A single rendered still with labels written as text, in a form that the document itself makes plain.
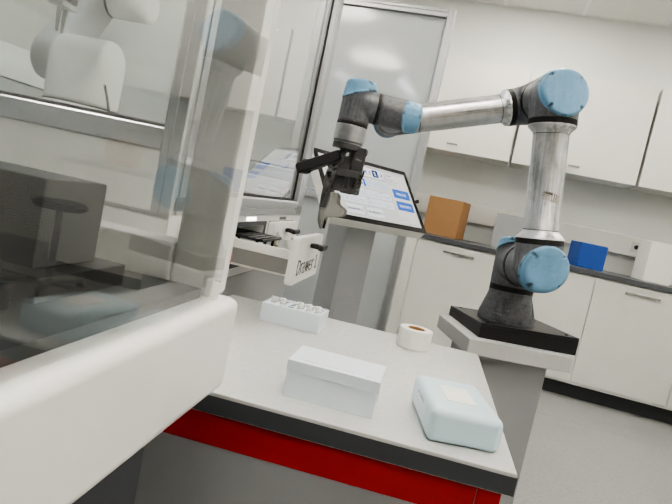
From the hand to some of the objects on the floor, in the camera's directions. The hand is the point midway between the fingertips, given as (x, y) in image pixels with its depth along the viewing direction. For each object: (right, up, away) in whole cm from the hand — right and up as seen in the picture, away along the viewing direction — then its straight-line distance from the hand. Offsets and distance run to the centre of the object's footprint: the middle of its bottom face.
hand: (320, 222), depth 145 cm
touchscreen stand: (-6, -88, +102) cm, 135 cm away
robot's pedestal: (+34, -104, +24) cm, 112 cm away
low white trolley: (-13, -99, -33) cm, 106 cm away
